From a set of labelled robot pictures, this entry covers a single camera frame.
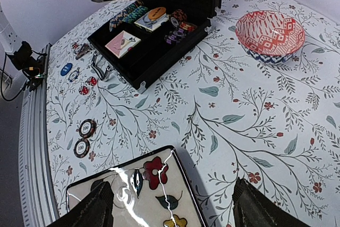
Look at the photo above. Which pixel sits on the green chip stack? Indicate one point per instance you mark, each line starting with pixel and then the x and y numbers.
pixel 136 14

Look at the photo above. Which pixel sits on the blue small blind button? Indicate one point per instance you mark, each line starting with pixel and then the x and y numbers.
pixel 66 69

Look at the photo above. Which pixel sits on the black orange chip stack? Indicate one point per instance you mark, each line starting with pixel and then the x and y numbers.
pixel 177 17

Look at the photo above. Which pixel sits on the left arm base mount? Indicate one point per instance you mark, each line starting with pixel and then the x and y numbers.
pixel 31 63

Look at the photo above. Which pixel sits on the black poker case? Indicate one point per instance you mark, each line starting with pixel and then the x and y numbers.
pixel 154 37

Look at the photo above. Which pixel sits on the floral square plate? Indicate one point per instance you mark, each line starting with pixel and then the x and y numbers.
pixel 150 190

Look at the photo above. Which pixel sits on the black 100 chip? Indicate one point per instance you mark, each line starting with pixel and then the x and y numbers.
pixel 87 128
pixel 81 148

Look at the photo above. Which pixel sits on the blue playing card deck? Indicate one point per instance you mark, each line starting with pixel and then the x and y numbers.
pixel 150 26

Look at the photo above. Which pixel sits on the black triangular dealer button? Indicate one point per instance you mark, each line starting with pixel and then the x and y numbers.
pixel 84 49

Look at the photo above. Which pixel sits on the chip beside blind button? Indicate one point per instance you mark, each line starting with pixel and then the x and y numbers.
pixel 74 75

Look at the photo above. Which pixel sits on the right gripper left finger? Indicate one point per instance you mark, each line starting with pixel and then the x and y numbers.
pixel 94 210

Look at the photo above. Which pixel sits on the orange big blind button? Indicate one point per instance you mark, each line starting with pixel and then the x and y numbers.
pixel 156 13

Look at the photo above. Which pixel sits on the red patterned bowl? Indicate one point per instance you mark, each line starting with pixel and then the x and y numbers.
pixel 270 36

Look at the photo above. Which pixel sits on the red playing card deck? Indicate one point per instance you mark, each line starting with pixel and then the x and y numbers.
pixel 122 44

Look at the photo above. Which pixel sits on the purple chip stack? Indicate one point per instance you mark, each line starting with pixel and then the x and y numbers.
pixel 175 36

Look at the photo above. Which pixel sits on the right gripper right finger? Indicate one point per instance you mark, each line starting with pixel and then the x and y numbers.
pixel 252 208

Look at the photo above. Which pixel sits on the blue white chip stack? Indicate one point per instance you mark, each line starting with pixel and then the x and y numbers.
pixel 116 20

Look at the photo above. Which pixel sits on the red yellow chip stack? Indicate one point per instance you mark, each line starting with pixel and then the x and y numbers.
pixel 189 27

